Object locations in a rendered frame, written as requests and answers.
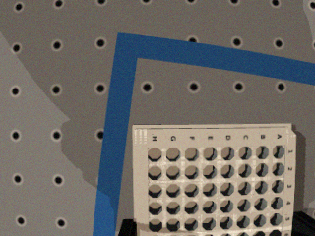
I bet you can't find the blue floor tape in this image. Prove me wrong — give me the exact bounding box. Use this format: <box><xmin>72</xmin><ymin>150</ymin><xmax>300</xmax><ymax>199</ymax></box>
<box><xmin>93</xmin><ymin>32</ymin><xmax>315</xmax><ymax>236</ymax></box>

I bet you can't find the tan well plate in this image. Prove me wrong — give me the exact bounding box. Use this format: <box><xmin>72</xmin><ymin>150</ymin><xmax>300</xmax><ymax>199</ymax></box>
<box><xmin>133</xmin><ymin>123</ymin><xmax>296</xmax><ymax>236</ymax></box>

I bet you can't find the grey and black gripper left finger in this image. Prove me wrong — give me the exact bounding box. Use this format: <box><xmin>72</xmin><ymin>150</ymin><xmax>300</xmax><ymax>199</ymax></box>
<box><xmin>118</xmin><ymin>219</ymin><xmax>137</xmax><ymax>236</ymax></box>

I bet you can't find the grey flat base plate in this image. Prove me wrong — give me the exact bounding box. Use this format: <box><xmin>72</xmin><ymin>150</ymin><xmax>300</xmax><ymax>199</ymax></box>
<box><xmin>0</xmin><ymin>0</ymin><xmax>315</xmax><ymax>236</ymax></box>

